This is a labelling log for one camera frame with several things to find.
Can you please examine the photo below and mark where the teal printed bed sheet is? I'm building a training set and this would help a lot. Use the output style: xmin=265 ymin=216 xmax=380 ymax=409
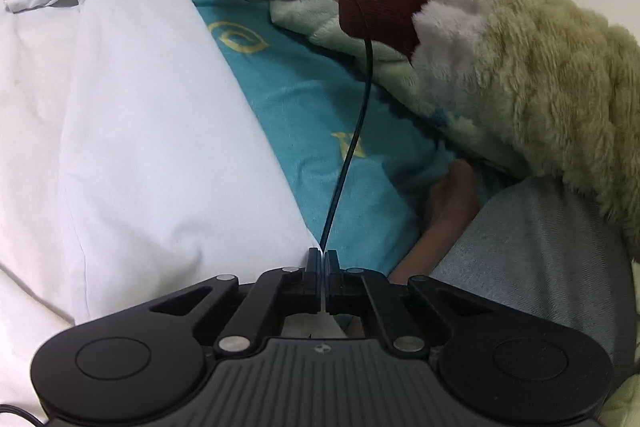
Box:
xmin=0 ymin=0 xmax=501 ymax=280

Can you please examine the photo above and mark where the person's right forearm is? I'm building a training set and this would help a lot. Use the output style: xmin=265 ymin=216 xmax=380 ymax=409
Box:
xmin=339 ymin=0 xmax=640 ymax=258

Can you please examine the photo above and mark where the person's leg in grey pants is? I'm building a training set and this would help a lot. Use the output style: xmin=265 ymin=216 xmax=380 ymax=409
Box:
xmin=430 ymin=177 xmax=636 ymax=408

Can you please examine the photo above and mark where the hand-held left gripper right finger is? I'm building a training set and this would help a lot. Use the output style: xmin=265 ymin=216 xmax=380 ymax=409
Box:
xmin=325 ymin=251 xmax=496 ymax=353

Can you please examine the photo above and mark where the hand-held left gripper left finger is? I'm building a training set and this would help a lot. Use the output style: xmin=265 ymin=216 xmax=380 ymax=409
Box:
xmin=150 ymin=248 xmax=323 ymax=353

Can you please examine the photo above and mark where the green fleece blanket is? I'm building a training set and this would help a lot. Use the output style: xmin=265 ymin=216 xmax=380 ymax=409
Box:
xmin=270 ymin=0 xmax=531 ymax=178

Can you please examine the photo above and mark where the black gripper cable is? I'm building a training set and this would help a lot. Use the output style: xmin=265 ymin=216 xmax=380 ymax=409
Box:
xmin=0 ymin=404 xmax=46 ymax=427
xmin=250 ymin=0 xmax=373 ymax=258

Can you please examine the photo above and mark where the white t-shirt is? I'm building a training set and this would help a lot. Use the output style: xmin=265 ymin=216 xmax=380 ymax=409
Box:
xmin=0 ymin=0 xmax=326 ymax=413

